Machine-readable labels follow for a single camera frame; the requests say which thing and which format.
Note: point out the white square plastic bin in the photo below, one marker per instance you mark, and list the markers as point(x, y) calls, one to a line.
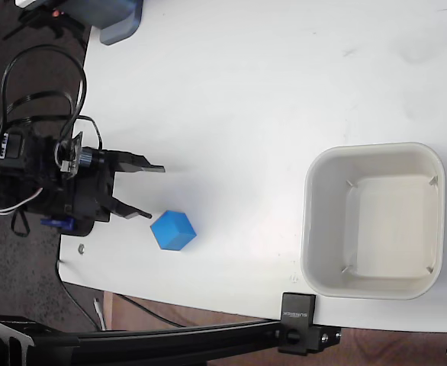
point(376, 225)

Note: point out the black clamp bracket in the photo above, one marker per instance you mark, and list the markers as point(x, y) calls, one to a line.
point(298, 324)

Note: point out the gray-blue device base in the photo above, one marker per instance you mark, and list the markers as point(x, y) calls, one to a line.
point(120, 19)

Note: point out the blue cube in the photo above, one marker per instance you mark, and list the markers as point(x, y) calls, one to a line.
point(172, 230)

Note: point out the black aluminium profile bar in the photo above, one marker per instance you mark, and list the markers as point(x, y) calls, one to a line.
point(151, 343)

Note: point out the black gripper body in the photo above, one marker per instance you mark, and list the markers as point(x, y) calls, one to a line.
point(90, 194)

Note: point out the small metal nut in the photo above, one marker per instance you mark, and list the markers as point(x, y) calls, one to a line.
point(81, 249)

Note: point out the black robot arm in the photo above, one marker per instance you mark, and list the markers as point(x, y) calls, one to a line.
point(21, 167)

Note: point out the gripper-mounted camera module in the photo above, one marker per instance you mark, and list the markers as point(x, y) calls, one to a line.
point(74, 156)

